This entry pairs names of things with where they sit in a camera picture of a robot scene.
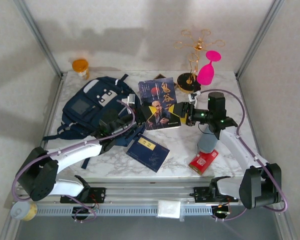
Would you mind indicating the grey-blue pouch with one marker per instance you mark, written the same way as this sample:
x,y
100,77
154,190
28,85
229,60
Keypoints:
x,y
206,143

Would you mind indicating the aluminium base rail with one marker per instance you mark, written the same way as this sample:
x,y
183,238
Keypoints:
x,y
139,190

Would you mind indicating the white packet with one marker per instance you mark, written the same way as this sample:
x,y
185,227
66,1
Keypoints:
x,y
168,210

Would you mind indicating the blue book with portrait cover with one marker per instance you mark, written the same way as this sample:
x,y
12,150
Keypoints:
x,y
162,97

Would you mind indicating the drink cup with orange lid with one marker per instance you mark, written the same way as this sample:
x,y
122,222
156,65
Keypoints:
x,y
80,66

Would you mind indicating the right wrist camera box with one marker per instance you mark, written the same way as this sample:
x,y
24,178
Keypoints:
x,y
194,97

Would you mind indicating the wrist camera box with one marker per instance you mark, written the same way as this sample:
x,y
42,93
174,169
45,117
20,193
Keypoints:
x,y
194,97
131,100

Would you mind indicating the red box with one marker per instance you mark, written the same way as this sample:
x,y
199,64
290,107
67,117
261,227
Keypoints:
x,y
203,161

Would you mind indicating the aluminium frame post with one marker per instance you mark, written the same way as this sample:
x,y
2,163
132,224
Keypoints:
x,y
257,42
43,42

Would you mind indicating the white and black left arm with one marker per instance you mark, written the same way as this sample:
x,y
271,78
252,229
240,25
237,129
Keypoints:
x,y
72,156

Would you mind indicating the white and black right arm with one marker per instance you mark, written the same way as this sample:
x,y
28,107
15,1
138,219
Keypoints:
x,y
239,150

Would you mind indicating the navy blue student backpack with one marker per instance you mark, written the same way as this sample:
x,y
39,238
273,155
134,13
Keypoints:
x,y
77,120

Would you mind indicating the pink wine glass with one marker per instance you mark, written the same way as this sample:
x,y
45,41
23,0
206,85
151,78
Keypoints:
x,y
206,73

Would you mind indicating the navy book with yellow label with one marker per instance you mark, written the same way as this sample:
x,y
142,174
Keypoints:
x,y
147,152

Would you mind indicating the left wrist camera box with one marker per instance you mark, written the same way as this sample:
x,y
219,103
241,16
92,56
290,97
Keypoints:
x,y
131,100

